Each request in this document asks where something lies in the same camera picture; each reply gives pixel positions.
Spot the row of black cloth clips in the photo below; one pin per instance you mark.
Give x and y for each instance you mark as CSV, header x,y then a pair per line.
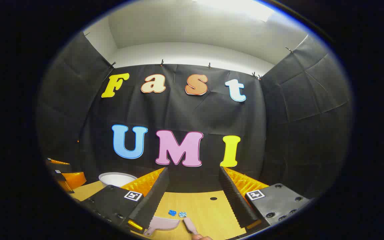
x,y
161,62

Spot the wooden desktop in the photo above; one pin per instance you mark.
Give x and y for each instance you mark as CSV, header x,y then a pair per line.
x,y
205,213

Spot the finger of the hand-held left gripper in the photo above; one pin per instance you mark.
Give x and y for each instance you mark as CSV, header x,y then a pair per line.
x,y
73,180
60,166

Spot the small mauve dustpan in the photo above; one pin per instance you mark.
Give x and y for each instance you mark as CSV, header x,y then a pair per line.
x,y
163,223

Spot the dark blue paper ball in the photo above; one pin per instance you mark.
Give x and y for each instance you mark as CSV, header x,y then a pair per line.
x,y
172,212

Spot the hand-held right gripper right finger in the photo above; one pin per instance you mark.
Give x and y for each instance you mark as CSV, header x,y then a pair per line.
x,y
235,200

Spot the white ribbed garbage bin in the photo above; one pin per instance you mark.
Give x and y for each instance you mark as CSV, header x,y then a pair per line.
x,y
115,179

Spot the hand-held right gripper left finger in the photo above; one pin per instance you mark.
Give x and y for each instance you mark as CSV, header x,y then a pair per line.
x,y
153,200

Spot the light blue paper ball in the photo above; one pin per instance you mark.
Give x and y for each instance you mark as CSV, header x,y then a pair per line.
x,y
182,214

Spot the small mauve broom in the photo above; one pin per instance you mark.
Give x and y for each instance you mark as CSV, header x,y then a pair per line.
x,y
190,224

